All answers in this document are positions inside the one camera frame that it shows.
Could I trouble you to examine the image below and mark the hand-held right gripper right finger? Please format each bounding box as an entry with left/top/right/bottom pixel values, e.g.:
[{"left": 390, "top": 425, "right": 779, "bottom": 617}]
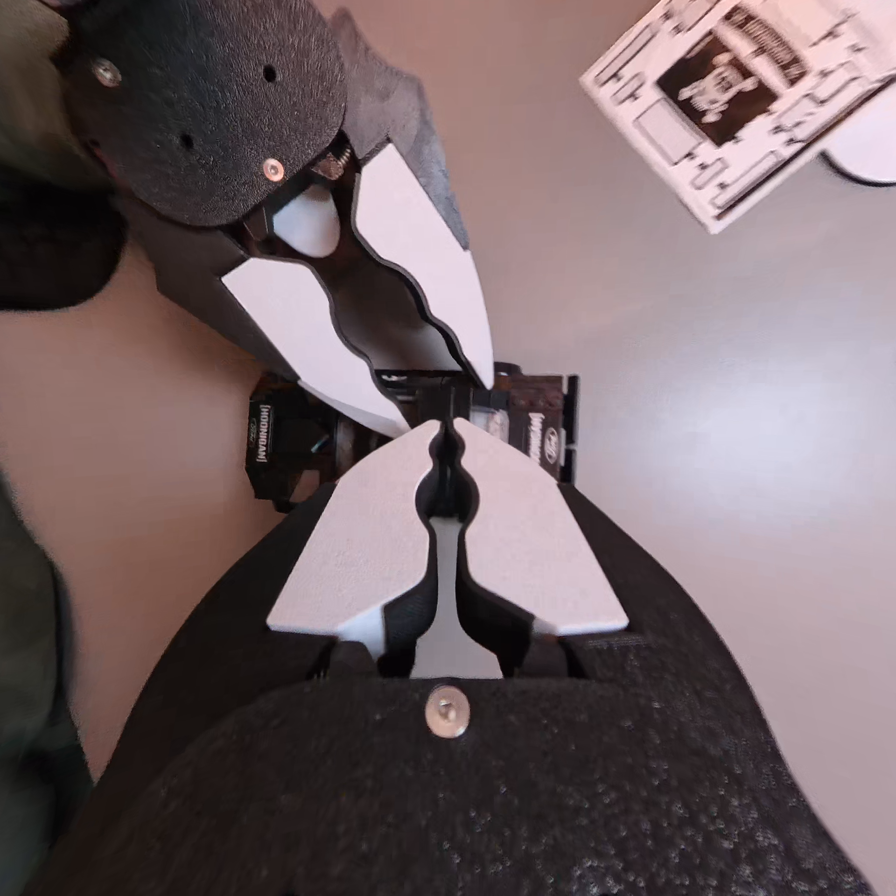
[{"left": 455, "top": 418, "right": 628, "bottom": 673}]

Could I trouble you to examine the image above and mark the sticker sheet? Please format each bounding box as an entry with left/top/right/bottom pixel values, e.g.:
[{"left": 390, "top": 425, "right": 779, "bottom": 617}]
[{"left": 581, "top": 0, "right": 896, "bottom": 232}]

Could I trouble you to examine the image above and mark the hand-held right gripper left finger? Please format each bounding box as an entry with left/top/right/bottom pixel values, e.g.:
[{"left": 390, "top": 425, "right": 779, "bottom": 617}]
[{"left": 266, "top": 420, "right": 442, "bottom": 659}]

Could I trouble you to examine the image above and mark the black lego car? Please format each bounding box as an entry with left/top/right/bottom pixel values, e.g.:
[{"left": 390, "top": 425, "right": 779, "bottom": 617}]
[{"left": 245, "top": 362, "right": 579, "bottom": 512}]

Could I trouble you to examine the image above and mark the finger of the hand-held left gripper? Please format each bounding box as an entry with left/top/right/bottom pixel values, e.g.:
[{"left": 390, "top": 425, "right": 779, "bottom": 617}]
[
  {"left": 350, "top": 140, "right": 495, "bottom": 390},
  {"left": 222, "top": 257, "right": 414, "bottom": 435}
]

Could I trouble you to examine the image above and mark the white booklet stand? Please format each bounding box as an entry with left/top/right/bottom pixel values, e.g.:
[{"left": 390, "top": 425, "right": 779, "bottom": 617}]
[{"left": 819, "top": 112, "right": 896, "bottom": 187}]

